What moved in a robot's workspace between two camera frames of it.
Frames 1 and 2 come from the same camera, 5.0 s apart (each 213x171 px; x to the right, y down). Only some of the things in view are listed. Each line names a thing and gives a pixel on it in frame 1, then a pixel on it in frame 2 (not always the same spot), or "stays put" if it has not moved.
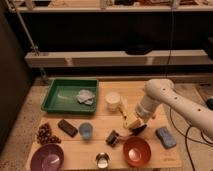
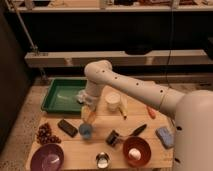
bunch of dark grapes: [45, 135] stays put
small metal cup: [102, 159] stays put
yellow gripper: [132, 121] → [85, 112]
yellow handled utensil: [124, 105] stays put
